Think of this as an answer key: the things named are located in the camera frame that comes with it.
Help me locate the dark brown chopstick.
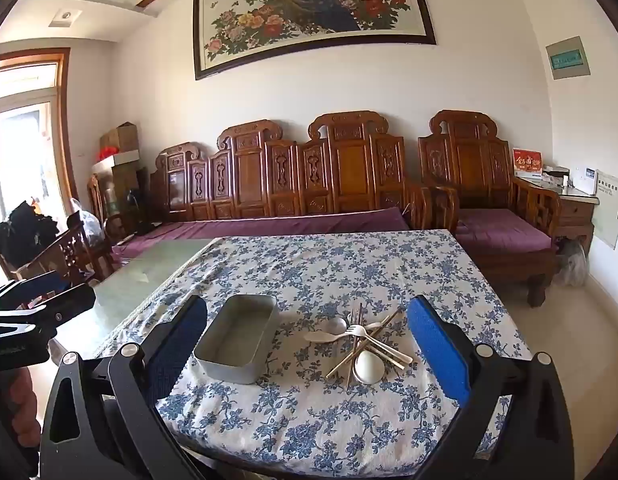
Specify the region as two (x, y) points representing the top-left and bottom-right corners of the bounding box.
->
(346, 304), (358, 388)
(353, 302), (364, 361)

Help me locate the wooden dining chair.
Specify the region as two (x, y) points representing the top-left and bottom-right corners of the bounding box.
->
(9, 210), (116, 288)

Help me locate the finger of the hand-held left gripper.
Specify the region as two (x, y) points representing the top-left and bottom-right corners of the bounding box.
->
(0, 284), (97, 335)
(0, 270), (72, 307)

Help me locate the red gift box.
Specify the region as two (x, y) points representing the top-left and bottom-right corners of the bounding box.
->
(512, 148), (544, 179)

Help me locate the grey wall panel box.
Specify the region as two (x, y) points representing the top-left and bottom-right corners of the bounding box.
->
(545, 35), (592, 81)

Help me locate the person's left hand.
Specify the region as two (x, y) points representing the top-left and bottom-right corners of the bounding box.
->
(1, 367), (42, 463)

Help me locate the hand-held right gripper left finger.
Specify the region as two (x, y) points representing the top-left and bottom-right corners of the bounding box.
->
(39, 295), (208, 480)

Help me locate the brown cardboard box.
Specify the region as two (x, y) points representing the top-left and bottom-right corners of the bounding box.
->
(99, 121), (139, 157)

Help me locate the long purple sofa cushion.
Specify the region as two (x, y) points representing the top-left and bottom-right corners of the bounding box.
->
(111, 206), (410, 267)

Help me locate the light wooden chopstick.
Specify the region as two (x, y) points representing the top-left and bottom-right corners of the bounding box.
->
(364, 332), (414, 365)
(361, 341), (407, 370)
(325, 308), (404, 380)

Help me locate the wooden-framed glass door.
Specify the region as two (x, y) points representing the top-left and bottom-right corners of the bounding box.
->
(0, 47), (73, 243)

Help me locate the framed peacock painting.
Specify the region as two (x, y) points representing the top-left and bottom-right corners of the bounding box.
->
(192, 0), (438, 81)

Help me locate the rectangular metal tray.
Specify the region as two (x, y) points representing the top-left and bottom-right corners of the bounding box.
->
(193, 294), (278, 386)

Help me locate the white plastic spoon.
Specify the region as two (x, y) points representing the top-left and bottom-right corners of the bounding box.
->
(352, 350), (387, 386)
(303, 329), (354, 345)

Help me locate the white wall cabinet door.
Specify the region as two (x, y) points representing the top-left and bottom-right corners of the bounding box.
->
(591, 170), (618, 252)

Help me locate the white box device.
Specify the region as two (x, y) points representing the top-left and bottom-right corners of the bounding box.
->
(571, 164), (598, 196)

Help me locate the clear plastic bag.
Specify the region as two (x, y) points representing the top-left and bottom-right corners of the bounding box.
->
(69, 198), (108, 242)

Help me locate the wooden side table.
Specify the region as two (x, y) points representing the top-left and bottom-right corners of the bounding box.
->
(518, 172), (600, 257)

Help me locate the blue floral tablecloth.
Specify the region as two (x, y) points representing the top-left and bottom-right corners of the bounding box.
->
(91, 230), (532, 478)

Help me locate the purple armchair cushion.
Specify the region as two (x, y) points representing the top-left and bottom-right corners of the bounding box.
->
(455, 207), (556, 252)

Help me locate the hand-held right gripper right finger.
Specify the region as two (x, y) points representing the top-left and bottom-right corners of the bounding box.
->
(407, 294), (576, 480)

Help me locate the carved wooden sofa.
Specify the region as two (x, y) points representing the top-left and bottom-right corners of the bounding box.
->
(149, 110), (434, 233)

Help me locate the black bag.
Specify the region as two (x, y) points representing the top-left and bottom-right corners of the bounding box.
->
(0, 200), (60, 267)

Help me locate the carved wooden armchair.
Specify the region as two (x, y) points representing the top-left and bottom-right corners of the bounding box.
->
(418, 109), (563, 309)

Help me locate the grey plastic bag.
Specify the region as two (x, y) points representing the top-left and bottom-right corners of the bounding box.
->
(557, 238), (588, 289)

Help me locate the large cardboard box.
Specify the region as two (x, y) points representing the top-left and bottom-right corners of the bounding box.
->
(108, 165), (150, 213)

